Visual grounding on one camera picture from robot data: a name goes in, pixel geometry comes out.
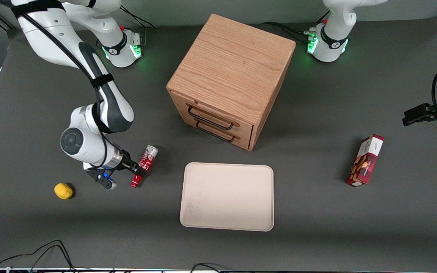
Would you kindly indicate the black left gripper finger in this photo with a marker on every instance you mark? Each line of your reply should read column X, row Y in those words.
column 417, row 110
column 412, row 122

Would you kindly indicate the beige plastic tray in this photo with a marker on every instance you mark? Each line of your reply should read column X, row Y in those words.
column 227, row 197

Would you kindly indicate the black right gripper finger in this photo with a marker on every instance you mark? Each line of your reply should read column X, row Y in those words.
column 136, row 174
column 142, row 169

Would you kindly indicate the red coke bottle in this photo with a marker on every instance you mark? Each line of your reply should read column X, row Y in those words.
column 148, row 157

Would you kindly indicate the red cookie box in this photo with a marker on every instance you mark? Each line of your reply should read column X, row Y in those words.
column 366, row 161

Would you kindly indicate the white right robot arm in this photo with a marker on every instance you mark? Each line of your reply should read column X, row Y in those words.
column 51, row 30

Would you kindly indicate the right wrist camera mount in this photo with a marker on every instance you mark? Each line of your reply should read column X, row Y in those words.
column 101, row 176

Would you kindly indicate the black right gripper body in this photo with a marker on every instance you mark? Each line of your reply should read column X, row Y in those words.
column 127, row 162

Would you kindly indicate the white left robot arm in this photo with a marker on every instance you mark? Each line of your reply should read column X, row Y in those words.
column 336, row 22

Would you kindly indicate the wooden drawer cabinet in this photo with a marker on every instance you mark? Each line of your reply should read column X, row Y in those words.
column 233, row 68

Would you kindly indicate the yellow lemon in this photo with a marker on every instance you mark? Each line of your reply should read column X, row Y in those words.
column 63, row 191

